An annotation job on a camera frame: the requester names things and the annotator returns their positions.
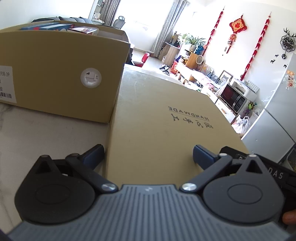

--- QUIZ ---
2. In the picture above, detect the black microwave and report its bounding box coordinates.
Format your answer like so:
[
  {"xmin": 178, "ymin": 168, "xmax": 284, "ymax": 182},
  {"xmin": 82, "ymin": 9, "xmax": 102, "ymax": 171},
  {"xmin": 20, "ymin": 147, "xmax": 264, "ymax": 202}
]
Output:
[{"xmin": 219, "ymin": 83, "xmax": 247, "ymax": 114}]

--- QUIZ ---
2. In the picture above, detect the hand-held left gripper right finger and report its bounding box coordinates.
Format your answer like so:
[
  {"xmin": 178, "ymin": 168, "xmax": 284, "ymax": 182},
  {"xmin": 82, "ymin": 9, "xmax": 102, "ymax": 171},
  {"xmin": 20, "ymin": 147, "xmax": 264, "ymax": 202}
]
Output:
[{"xmin": 180, "ymin": 145, "xmax": 266, "ymax": 193}]

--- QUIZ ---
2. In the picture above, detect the grey curtain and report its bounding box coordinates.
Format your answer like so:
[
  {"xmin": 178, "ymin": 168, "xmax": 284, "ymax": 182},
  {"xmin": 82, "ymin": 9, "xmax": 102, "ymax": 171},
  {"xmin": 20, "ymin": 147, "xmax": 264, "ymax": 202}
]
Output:
[
  {"xmin": 150, "ymin": 0, "xmax": 189, "ymax": 58},
  {"xmin": 103, "ymin": 0, "xmax": 122, "ymax": 26}
]

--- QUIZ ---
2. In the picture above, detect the white plastic bag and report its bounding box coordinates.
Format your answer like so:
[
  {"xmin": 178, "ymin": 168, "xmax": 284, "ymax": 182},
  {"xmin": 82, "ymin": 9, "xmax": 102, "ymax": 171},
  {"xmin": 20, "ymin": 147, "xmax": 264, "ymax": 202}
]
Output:
[{"xmin": 231, "ymin": 115, "xmax": 250, "ymax": 133}]

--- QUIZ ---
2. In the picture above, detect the white marble desktop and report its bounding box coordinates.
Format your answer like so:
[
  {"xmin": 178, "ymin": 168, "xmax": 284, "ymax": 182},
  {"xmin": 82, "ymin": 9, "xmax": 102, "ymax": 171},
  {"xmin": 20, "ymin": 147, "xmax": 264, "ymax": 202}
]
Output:
[{"xmin": 0, "ymin": 103, "xmax": 111, "ymax": 232}]

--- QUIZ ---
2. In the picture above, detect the white low cabinet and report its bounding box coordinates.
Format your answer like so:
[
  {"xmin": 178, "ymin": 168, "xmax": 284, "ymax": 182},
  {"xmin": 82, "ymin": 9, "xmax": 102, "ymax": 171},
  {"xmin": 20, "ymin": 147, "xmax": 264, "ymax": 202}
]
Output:
[{"xmin": 176, "ymin": 62, "xmax": 238, "ymax": 123}]

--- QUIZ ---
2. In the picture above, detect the person's right hand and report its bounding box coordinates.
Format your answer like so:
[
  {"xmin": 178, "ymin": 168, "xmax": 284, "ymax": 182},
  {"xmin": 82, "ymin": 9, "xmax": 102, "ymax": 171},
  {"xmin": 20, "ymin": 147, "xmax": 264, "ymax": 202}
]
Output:
[{"xmin": 282, "ymin": 207, "xmax": 296, "ymax": 225}]

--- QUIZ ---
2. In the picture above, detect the red chili string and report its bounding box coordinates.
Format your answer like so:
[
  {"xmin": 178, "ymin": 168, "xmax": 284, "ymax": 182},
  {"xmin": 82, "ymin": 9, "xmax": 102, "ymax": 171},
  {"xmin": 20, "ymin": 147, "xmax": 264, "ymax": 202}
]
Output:
[
  {"xmin": 205, "ymin": 9, "xmax": 224, "ymax": 56},
  {"xmin": 240, "ymin": 15, "xmax": 271, "ymax": 80}
]

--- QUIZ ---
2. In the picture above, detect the black antler wall clock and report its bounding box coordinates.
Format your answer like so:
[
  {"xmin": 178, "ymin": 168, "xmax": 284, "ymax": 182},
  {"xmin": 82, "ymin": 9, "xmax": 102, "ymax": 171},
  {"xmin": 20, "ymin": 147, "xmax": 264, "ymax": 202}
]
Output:
[{"xmin": 279, "ymin": 28, "xmax": 296, "ymax": 60}]

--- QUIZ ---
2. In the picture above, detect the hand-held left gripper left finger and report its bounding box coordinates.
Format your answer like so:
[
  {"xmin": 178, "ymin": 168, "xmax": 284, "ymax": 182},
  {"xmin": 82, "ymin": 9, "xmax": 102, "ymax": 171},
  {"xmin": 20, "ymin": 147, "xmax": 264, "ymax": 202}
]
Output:
[{"xmin": 35, "ymin": 144, "xmax": 118, "ymax": 193}]

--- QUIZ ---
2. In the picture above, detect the white pink medicine box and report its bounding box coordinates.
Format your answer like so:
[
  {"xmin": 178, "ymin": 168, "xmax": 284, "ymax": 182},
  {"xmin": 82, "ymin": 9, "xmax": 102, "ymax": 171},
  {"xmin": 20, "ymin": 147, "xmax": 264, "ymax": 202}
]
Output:
[{"xmin": 67, "ymin": 27, "xmax": 100, "ymax": 36}]

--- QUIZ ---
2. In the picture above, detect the red child chair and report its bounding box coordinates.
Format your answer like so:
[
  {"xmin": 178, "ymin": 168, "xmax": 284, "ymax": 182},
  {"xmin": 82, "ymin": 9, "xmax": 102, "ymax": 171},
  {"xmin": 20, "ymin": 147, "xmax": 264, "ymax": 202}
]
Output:
[{"xmin": 135, "ymin": 52, "xmax": 150, "ymax": 67}]

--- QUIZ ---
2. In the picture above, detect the cardboard box lid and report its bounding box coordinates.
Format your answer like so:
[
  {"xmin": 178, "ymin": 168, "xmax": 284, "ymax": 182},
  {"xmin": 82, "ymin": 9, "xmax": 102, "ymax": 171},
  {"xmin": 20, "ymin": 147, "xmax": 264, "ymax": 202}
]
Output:
[{"xmin": 103, "ymin": 64, "xmax": 251, "ymax": 186}]

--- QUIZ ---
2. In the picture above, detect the silver refrigerator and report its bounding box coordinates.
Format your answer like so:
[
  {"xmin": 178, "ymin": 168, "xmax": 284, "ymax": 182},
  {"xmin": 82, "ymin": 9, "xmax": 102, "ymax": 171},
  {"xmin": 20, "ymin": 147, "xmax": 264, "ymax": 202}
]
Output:
[{"xmin": 240, "ymin": 52, "xmax": 296, "ymax": 164}]

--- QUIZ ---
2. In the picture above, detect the wooden computer desk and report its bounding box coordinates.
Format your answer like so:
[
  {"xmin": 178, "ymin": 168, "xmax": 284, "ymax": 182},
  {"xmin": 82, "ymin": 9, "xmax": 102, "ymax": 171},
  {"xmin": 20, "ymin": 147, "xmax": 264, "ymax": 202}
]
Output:
[{"xmin": 162, "ymin": 42, "xmax": 179, "ymax": 66}]

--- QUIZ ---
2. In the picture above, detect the framed cartoon picture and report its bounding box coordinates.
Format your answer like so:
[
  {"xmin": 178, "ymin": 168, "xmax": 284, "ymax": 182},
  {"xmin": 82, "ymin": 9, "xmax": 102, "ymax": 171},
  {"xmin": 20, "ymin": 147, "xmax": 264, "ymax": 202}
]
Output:
[{"xmin": 217, "ymin": 70, "xmax": 233, "ymax": 85}]

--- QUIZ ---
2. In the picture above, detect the potted green plant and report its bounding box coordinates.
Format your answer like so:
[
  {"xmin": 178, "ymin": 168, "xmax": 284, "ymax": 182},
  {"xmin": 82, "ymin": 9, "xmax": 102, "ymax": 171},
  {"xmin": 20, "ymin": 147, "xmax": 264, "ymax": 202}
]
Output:
[{"xmin": 178, "ymin": 34, "xmax": 206, "ymax": 52}]

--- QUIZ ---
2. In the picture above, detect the wooden cabinet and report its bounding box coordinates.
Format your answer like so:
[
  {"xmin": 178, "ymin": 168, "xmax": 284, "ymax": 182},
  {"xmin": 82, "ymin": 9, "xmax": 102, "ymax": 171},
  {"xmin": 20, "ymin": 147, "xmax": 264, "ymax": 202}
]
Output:
[{"xmin": 183, "ymin": 51, "xmax": 204, "ymax": 72}]

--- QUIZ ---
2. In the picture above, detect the large blue medicine box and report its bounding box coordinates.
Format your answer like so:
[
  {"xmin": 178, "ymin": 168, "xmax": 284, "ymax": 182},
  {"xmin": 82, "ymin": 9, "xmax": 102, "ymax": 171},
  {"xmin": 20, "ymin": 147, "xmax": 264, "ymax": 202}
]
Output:
[{"xmin": 20, "ymin": 23, "xmax": 74, "ymax": 32}]

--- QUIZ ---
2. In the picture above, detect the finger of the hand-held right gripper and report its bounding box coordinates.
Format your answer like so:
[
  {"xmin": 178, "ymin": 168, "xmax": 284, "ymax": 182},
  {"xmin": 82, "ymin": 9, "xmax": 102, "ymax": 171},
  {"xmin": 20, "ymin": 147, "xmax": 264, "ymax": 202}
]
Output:
[{"xmin": 219, "ymin": 146, "xmax": 252, "ymax": 164}]

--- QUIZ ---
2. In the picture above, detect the cardboard shoe box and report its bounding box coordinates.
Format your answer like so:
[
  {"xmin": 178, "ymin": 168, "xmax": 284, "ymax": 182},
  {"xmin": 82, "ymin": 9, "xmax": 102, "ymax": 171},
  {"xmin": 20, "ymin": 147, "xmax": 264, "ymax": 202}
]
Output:
[{"xmin": 0, "ymin": 22, "xmax": 131, "ymax": 124}]

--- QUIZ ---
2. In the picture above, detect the red knot wall ornament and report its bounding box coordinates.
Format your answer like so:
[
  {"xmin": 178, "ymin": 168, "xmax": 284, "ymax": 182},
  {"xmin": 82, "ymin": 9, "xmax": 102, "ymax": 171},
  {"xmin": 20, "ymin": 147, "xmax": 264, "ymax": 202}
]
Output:
[{"xmin": 229, "ymin": 15, "xmax": 248, "ymax": 55}]

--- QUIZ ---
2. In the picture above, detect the grey office chair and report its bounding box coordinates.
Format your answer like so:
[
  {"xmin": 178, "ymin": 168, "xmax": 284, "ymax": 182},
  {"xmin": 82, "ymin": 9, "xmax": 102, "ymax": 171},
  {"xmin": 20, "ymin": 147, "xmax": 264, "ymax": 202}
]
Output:
[{"xmin": 112, "ymin": 16, "xmax": 126, "ymax": 29}]

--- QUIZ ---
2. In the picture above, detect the white printer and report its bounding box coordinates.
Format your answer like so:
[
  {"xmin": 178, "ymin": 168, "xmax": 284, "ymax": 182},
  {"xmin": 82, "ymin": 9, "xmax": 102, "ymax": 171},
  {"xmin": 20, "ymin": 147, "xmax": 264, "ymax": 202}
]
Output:
[{"xmin": 231, "ymin": 77, "xmax": 258, "ymax": 102}]

